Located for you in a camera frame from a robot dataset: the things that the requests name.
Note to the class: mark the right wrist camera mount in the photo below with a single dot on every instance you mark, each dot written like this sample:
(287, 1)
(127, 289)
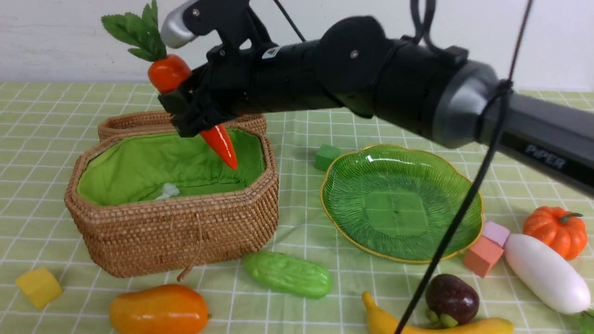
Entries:
(233, 20)

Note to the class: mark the green glass leaf plate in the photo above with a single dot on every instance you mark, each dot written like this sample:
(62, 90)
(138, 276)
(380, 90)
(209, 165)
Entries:
(393, 202)

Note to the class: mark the woven wicker basket green lining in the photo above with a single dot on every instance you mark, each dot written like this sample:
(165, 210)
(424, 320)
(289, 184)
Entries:
(154, 201)

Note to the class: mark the red orange toy carrot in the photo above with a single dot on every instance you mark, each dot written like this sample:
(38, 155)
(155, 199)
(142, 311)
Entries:
(166, 71)

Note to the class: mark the salmon foam cube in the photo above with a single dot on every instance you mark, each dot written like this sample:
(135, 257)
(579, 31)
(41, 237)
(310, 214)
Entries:
(482, 256)

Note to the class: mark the yellow foam cube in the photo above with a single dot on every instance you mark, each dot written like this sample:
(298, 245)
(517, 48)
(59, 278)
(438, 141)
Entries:
(39, 286)

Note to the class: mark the orange toy pumpkin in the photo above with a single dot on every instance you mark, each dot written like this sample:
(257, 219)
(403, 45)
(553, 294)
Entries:
(561, 230)

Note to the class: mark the dark purple toy mangosteen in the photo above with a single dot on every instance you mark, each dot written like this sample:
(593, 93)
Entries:
(450, 301)

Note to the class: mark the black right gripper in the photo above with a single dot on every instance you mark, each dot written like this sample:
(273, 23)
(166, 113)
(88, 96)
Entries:
(231, 84)

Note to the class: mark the woven wicker basket lid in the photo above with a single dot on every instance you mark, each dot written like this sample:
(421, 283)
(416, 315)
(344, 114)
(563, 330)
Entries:
(160, 120)

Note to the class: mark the orange yellow toy mango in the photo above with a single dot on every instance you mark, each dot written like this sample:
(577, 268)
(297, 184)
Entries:
(166, 309)

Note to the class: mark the green foam cube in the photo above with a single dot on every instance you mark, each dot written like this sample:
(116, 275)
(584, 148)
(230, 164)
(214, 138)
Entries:
(325, 156)

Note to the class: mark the green checkered tablecloth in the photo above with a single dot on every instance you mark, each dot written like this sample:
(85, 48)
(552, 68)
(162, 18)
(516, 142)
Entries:
(327, 226)

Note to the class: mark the white toy radish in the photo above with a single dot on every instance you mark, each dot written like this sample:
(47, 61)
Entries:
(550, 277)

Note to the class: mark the green toy cucumber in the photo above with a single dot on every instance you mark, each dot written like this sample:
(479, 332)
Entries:
(288, 274)

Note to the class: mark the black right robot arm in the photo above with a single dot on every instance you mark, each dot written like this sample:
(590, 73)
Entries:
(355, 66)

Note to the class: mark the pink foam cube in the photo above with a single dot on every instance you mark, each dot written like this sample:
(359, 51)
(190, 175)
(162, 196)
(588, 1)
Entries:
(496, 233)

